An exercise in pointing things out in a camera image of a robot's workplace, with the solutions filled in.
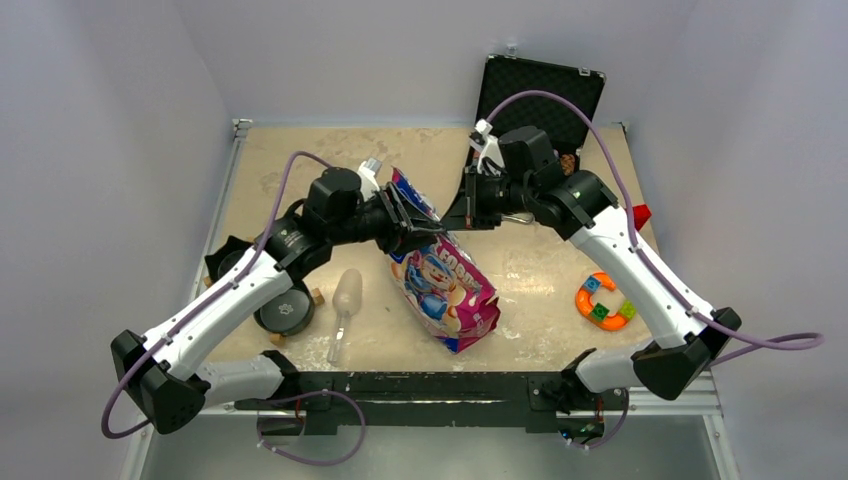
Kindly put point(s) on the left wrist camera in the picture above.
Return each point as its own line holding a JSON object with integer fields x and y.
{"x": 368, "y": 171}

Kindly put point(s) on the black poker chip case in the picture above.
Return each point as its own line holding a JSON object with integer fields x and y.
{"x": 505, "y": 76}

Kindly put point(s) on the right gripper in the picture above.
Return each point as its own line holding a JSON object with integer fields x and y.
{"x": 461, "y": 216}

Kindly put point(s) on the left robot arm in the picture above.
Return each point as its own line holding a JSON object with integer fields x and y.
{"x": 165, "y": 372}

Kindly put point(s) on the orange curved toy track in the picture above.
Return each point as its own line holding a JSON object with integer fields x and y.
{"x": 599, "y": 314}

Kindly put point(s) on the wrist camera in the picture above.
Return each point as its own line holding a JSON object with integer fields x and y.
{"x": 487, "y": 157}
{"x": 368, "y": 171}

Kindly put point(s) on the clear plastic scoop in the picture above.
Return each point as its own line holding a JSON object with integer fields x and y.
{"x": 346, "y": 302}

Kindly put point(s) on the red toy block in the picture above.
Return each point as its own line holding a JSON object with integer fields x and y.
{"x": 641, "y": 215}

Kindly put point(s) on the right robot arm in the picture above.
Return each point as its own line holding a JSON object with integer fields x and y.
{"x": 687, "y": 332}

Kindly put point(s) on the black pet bowl paw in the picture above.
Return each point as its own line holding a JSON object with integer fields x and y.
{"x": 289, "y": 313}

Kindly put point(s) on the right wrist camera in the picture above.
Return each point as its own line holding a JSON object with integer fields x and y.
{"x": 487, "y": 157}

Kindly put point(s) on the pet food bag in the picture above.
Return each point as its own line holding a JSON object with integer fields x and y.
{"x": 456, "y": 303}

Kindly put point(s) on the black pet bowl fish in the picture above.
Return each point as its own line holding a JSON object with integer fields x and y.
{"x": 224, "y": 258}

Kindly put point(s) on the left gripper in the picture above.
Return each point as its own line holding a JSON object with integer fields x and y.
{"x": 412, "y": 217}

